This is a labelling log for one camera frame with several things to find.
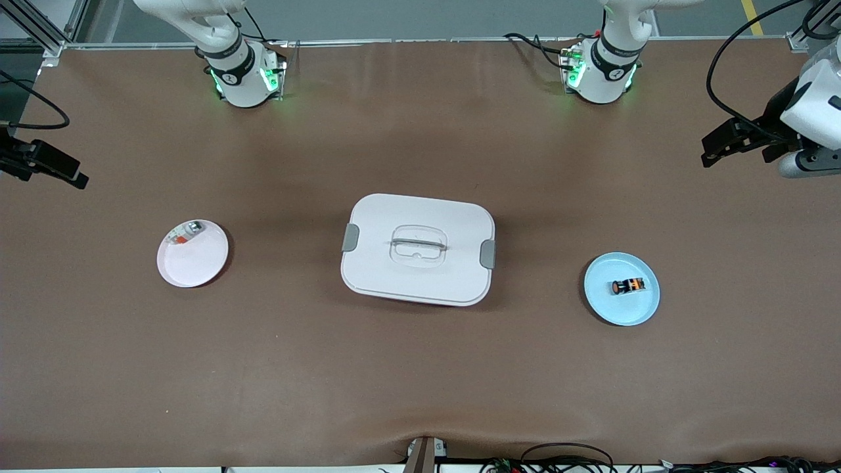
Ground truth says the short black looped cable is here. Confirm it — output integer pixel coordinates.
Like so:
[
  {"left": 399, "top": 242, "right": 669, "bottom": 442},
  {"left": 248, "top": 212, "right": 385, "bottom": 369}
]
[{"left": 798, "top": 0, "right": 841, "bottom": 41}]

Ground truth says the aluminium frame with diagonal brace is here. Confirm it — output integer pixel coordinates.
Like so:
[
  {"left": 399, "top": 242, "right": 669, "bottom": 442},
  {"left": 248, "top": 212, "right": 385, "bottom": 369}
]
[{"left": 0, "top": 0, "right": 89, "bottom": 58}]

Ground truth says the white lidded storage box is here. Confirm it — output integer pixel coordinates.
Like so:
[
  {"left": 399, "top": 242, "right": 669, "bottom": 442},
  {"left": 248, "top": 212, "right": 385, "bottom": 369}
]
[{"left": 340, "top": 193, "right": 497, "bottom": 307}]

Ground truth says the black right base cable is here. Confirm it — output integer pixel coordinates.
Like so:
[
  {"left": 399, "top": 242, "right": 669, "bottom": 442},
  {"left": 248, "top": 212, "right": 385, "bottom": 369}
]
[{"left": 227, "top": 5, "right": 270, "bottom": 44}]

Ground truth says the black cable bundle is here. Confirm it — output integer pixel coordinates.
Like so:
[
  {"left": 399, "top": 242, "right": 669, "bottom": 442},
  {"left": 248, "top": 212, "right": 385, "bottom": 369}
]
[{"left": 657, "top": 455, "right": 841, "bottom": 473}]

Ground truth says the black left base cable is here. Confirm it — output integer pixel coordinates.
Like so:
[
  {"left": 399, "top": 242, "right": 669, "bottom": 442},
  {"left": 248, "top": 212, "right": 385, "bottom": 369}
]
[{"left": 503, "top": 32, "right": 576, "bottom": 70}]

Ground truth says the front camera mount bracket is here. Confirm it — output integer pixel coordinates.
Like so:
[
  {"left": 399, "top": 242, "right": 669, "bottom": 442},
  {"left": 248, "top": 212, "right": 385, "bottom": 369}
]
[{"left": 402, "top": 436, "right": 449, "bottom": 473}]

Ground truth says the light blue round plate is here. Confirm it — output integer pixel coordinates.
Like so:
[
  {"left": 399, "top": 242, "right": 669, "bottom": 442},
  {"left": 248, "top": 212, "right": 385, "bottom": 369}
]
[{"left": 583, "top": 252, "right": 661, "bottom": 327}]

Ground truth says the black looped table edge cable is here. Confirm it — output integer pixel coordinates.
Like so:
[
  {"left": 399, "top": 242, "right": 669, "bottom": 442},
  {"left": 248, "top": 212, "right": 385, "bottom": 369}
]
[{"left": 519, "top": 443, "right": 616, "bottom": 473}]

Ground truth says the aluminium frame corner post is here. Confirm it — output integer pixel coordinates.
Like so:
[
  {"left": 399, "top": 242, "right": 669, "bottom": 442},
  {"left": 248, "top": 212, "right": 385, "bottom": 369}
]
[{"left": 787, "top": 0, "right": 841, "bottom": 53}]

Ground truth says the black base cable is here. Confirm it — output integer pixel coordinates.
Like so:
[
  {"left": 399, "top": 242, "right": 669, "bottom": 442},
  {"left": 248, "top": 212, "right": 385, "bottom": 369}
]
[
  {"left": 503, "top": 32, "right": 576, "bottom": 70},
  {"left": 227, "top": 5, "right": 270, "bottom": 44}
]

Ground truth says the long black left arm cable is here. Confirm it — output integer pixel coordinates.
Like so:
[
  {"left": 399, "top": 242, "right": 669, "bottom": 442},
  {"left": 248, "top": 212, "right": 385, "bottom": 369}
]
[{"left": 706, "top": 0, "right": 812, "bottom": 140}]

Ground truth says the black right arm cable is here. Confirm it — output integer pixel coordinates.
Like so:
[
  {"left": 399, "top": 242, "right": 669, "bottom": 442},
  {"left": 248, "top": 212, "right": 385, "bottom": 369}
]
[{"left": 0, "top": 69, "right": 70, "bottom": 130}]

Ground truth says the pink round plate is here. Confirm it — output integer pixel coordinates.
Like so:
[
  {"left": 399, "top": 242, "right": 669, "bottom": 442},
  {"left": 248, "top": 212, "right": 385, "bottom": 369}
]
[{"left": 156, "top": 219, "right": 230, "bottom": 288}]

